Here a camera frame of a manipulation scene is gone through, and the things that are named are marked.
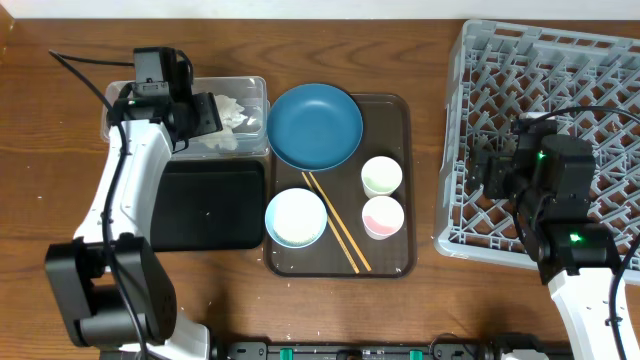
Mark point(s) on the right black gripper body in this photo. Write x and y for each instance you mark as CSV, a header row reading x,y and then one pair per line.
x,y
503,179

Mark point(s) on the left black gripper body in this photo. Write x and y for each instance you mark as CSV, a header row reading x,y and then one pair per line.
x,y
198,119

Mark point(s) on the white tissue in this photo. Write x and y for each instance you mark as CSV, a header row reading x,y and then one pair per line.
x,y
231,116

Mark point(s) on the green-tinted white cup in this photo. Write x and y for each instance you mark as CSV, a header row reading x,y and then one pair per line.
x,y
381,176

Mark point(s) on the dark blue plate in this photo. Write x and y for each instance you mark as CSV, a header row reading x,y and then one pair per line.
x,y
315,127

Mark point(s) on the pink-tinted white cup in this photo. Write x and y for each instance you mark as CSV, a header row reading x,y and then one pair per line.
x,y
382,217

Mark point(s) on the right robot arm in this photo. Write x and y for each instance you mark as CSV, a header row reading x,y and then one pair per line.
x,y
547,182

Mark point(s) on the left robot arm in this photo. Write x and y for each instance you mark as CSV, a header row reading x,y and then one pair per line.
x,y
109,286

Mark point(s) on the grey dishwasher rack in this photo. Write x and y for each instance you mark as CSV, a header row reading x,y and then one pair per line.
x,y
499,71

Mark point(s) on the clear plastic bin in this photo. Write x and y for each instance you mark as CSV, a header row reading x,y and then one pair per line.
x,y
156,118

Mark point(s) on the black plastic tray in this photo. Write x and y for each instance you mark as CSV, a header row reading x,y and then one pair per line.
x,y
209,205

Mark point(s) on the right wooden chopstick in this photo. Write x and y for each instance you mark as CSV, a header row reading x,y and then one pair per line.
x,y
341,223

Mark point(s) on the light blue bowl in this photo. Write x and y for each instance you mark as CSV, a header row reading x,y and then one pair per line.
x,y
295,218

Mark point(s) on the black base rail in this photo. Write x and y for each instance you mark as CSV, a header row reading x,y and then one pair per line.
x,y
443,347

